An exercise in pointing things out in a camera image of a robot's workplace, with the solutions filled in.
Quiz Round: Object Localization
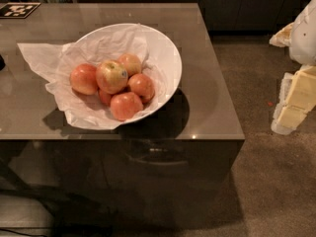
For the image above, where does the black white fiducial marker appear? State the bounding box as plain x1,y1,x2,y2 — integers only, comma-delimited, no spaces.
0,2,40,19

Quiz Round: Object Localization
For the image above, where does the right red apple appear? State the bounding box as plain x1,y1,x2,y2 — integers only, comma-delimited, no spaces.
127,73,155,104

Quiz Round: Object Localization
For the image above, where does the small hidden red apple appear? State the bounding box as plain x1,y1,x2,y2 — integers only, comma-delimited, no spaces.
98,90,112,106

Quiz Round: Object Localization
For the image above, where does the dark cabinet with table top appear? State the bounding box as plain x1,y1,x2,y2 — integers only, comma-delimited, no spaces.
0,4,244,237

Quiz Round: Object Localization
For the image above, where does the white crumpled paper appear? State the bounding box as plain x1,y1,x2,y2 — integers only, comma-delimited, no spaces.
17,23,170,131

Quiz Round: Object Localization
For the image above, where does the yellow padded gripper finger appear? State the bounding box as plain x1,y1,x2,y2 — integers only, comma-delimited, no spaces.
271,65,316,135

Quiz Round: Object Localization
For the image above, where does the yellow-red apple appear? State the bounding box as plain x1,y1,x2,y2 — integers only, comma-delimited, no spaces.
96,60,128,95

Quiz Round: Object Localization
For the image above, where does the dark object at left edge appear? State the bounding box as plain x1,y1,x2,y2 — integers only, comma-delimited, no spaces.
0,54,6,71

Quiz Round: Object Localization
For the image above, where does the left red apple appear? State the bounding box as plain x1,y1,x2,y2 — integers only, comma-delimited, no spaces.
69,63,98,95

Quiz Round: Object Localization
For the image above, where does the white bowl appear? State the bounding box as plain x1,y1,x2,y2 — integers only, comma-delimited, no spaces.
73,24,182,130

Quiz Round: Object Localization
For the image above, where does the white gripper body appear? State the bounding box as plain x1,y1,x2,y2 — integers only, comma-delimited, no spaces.
269,0,316,65

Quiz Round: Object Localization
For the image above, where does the front red apple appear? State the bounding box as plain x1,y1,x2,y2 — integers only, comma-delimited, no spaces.
110,92,143,121

